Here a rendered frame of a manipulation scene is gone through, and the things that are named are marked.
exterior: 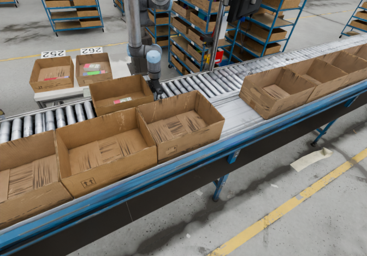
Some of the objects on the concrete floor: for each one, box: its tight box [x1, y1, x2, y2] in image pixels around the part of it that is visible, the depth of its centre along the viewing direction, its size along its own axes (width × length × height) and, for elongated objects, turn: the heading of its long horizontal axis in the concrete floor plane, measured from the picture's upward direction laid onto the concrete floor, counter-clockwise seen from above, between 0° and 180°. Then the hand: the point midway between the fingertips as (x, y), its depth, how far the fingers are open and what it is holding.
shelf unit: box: [217, 0, 316, 62], centre depth 277 cm, size 98×49×196 cm, turn 25°
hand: (156, 100), depth 149 cm, fingers closed
